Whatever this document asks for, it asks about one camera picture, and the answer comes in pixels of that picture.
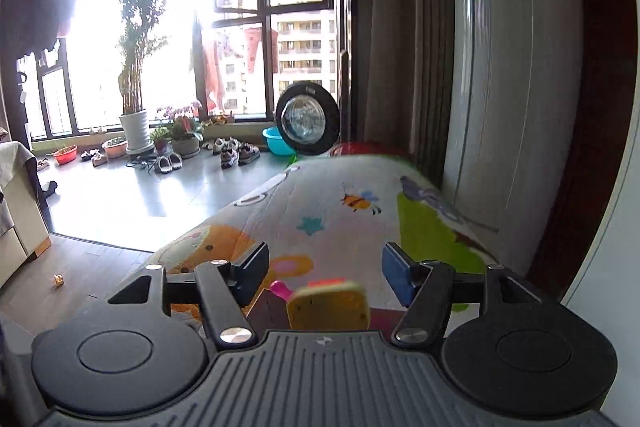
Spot dark hanging clothes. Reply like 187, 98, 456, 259
0, 0, 77, 58

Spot tall green plant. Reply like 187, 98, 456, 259
112, 0, 168, 115

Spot small green potted plant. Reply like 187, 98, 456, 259
149, 127, 171, 154

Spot yellow toy sandwich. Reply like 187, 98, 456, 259
285, 278, 371, 332

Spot pink flowering plant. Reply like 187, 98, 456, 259
155, 99, 205, 158

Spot tall grey appliance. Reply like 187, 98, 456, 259
442, 0, 586, 278

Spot red hanging cloth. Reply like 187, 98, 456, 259
244, 27, 266, 74
201, 39, 227, 102

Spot brown curtain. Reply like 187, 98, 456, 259
350, 0, 471, 188

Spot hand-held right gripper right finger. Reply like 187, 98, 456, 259
381, 243, 551, 350

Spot orange flower pot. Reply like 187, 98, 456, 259
52, 144, 79, 165

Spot beige sofa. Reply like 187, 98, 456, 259
0, 139, 52, 288

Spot blue plastic basin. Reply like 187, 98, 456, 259
262, 127, 297, 156

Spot round washing machine door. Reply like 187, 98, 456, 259
275, 82, 342, 158

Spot pink flower pot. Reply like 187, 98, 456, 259
102, 137, 128, 159

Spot pink toy piece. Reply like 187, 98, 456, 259
269, 279, 297, 304

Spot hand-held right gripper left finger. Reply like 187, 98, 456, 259
106, 241, 271, 350

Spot red plastic basin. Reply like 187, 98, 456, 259
330, 141, 401, 158

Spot white plant pot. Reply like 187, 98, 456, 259
119, 109, 151, 154

